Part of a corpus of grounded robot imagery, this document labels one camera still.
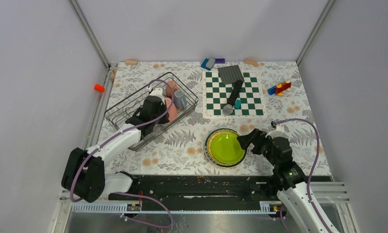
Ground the black wire dish rack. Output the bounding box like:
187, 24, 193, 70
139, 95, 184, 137
105, 72, 198, 151

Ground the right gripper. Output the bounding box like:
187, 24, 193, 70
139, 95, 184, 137
236, 128, 278, 167

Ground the woven bamboo tray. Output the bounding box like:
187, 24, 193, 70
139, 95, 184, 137
205, 129, 247, 167

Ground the tan wooden block left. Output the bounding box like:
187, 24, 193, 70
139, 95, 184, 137
124, 59, 138, 66

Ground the salmon ceramic mug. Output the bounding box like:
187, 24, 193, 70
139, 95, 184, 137
165, 80, 179, 98

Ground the tan block at edge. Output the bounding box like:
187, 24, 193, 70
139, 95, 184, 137
110, 68, 117, 82

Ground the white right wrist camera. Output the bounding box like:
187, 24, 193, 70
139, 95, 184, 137
265, 121, 285, 139

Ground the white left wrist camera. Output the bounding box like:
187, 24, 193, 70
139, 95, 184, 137
149, 87, 164, 99

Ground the blue grey toy brick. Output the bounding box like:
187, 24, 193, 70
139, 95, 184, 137
201, 58, 215, 70

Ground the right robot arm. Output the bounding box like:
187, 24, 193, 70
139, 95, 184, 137
237, 129, 338, 233

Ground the lime green plate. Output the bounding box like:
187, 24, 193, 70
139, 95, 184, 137
211, 133, 245, 164

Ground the colourful toy brick vehicle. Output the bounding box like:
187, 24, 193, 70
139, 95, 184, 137
267, 79, 292, 96

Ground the grey studded building plate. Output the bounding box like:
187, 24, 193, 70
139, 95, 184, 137
217, 65, 244, 85

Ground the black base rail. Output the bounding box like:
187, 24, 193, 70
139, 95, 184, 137
94, 173, 333, 213

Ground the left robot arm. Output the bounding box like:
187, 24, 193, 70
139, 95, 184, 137
61, 95, 169, 202

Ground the pink ceramic mug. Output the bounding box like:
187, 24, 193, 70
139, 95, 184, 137
164, 97, 178, 123

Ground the grey dotted mug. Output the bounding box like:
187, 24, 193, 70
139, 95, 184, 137
174, 90, 187, 110

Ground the green white chessboard mat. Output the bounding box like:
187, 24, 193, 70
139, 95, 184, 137
202, 69, 267, 119

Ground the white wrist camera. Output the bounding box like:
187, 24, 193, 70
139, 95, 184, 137
149, 87, 164, 99
265, 121, 285, 139

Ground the purple toy brick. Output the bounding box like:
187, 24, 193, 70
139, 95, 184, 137
215, 58, 226, 64

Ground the teal rectangular block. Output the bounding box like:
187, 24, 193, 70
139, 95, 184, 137
234, 100, 242, 109

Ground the white plate green red rim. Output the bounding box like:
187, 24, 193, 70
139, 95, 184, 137
203, 127, 248, 169

